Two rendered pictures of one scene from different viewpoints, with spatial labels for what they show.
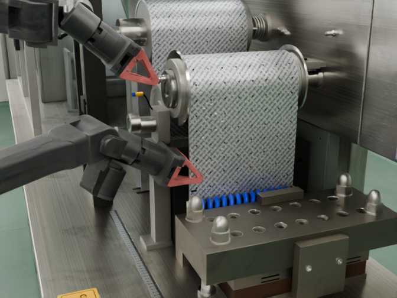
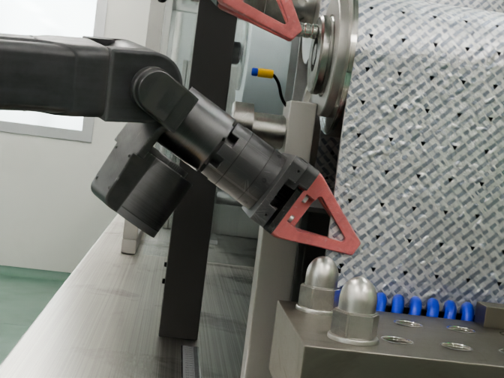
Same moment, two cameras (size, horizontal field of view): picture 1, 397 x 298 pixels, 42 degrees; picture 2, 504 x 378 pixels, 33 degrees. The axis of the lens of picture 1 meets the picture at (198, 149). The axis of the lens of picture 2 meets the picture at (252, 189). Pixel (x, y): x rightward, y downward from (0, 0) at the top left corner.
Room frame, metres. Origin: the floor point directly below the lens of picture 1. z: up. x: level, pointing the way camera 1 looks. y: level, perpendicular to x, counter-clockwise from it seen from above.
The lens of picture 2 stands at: (0.18, -0.12, 1.16)
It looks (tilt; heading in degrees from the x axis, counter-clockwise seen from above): 3 degrees down; 16
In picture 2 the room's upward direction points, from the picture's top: 7 degrees clockwise
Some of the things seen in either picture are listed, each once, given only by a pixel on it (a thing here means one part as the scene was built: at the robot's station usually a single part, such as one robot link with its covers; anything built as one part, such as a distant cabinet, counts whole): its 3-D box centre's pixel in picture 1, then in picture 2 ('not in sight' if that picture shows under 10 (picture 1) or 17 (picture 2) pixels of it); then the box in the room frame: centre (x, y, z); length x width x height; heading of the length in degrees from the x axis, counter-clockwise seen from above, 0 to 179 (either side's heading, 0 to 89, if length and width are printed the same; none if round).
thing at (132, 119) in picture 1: (133, 123); (241, 122); (1.00, 0.13, 1.18); 0.04 x 0.02 x 0.04; 21
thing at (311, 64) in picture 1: (307, 62); not in sight; (1.11, -0.23, 1.28); 0.06 x 0.05 x 0.02; 111
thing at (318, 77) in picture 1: (303, 78); not in sight; (1.10, -0.23, 1.25); 0.07 x 0.04 x 0.04; 111
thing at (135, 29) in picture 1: (130, 32); (289, 4); (1.22, 0.16, 1.33); 0.06 x 0.06 x 0.06; 21
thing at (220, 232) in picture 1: (220, 228); (357, 307); (0.79, -0.04, 1.05); 0.04 x 0.04 x 0.04
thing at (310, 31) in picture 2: (159, 78); (302, 29); (0.99, 0.08, 1.27); 0.03 x 0.01 x 0.01; 111
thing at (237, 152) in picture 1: (243, 156); (459, 219); (0.99, -0.09, 1.11); 0.23 x 0.01 x 0.18; 111
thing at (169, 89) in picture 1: (171, 88); (324, 55); (1.00, 0.05, 1.25); 0.07 x 0.02 x 0.07; 21
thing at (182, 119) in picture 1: (176, 88); (337, 57); (1.00, 0.04, 1.25); 0.15 x 0.01 x 0.15; 21
